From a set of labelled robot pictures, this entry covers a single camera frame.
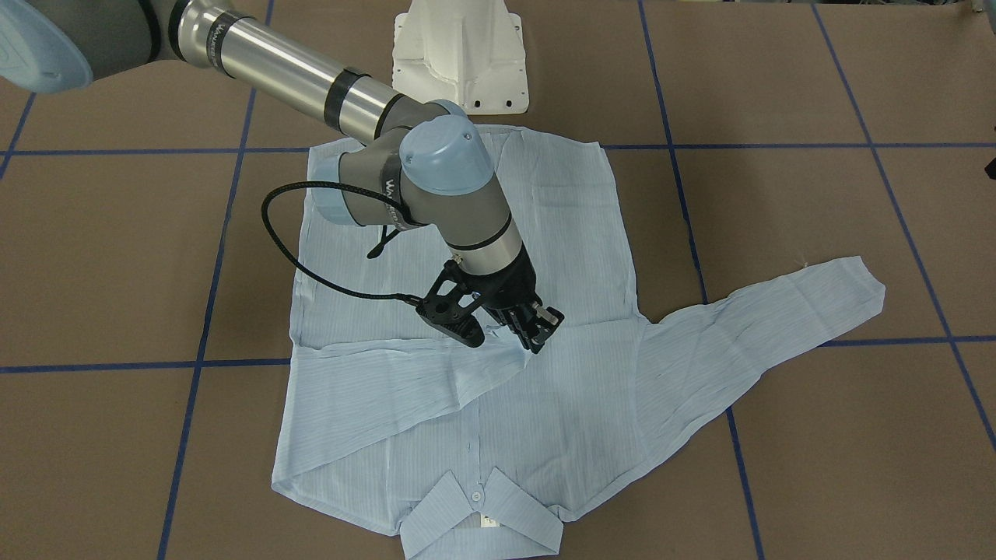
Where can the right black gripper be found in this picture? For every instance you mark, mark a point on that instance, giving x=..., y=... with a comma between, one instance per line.
x=514, y=287

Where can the light blue button-up shirt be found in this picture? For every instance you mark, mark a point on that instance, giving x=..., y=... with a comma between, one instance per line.
x=485, y=453

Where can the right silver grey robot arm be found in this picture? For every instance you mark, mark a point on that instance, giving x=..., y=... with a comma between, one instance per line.
x=419, y=164

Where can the brown paper table cover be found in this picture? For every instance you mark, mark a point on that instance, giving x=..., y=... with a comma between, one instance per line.
x=145, y=312

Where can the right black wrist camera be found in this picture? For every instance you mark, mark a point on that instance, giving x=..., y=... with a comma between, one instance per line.
x=449, y=307

